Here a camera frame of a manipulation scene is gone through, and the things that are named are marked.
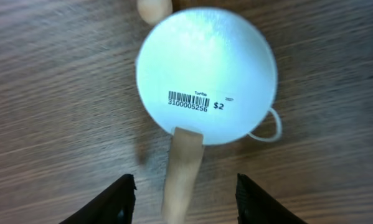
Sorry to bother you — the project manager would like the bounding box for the white wooden rattle drum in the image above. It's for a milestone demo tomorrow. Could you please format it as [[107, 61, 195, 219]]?
[[136, 1, 282, 223]]

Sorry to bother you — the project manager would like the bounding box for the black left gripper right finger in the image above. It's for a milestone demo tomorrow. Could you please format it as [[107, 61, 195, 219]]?
[[235, 173, 306, 224]]

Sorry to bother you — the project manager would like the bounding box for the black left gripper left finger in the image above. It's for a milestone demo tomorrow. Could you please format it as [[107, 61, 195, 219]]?
[[60, 174, 136, 224]]

